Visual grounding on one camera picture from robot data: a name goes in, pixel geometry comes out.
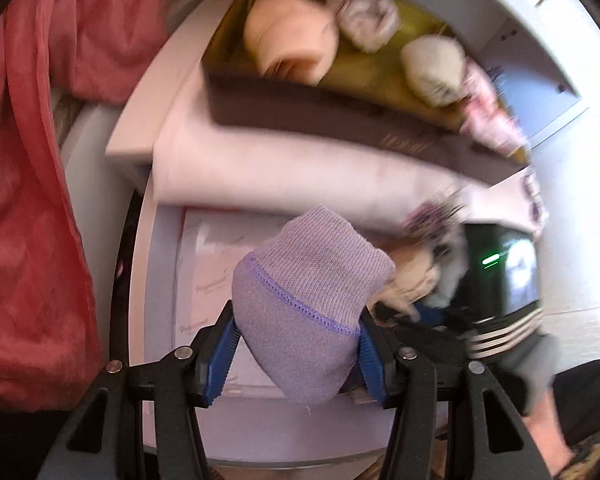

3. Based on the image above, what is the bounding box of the white knotted cloth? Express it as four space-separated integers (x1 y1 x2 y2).
327 0 400 53

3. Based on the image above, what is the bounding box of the yellow beige knotted stocking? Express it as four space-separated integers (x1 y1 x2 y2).
370 242 446 321

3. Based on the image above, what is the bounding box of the red blanket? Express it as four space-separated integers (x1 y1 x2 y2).
0 0 181 403

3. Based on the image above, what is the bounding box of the cream sock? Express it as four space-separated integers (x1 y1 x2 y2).
400 35 468 108

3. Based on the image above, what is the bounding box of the stack of white paper packs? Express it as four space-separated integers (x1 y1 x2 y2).
172 207 291 396

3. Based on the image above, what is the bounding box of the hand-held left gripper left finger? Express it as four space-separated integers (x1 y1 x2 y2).
37 300 242 480

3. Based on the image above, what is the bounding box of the patterned slipper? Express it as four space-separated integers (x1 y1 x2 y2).
555 427 600 480

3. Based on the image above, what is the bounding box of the gold tin box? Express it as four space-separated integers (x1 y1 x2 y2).
200 0 533 168

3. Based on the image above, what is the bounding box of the person's leg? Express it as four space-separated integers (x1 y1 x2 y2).
527 360 600 480

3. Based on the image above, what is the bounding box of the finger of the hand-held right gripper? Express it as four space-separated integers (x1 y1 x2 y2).
387 304 473 356

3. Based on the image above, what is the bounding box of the purple knit sock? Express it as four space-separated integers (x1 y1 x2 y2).
231 206 396 406

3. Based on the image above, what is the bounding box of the white shelf cabinet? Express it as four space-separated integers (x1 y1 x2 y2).
62 0 600 466

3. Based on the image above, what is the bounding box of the pink beige knotted stocking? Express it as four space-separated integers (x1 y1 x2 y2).
242 0 341 86

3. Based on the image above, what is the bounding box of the white embroidered pillow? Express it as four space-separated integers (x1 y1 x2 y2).
152 67 551 241

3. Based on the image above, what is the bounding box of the pink cloth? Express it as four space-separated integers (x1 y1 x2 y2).
457 57 528 153

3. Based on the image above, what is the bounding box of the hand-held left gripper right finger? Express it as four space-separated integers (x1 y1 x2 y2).
357 307 556 480

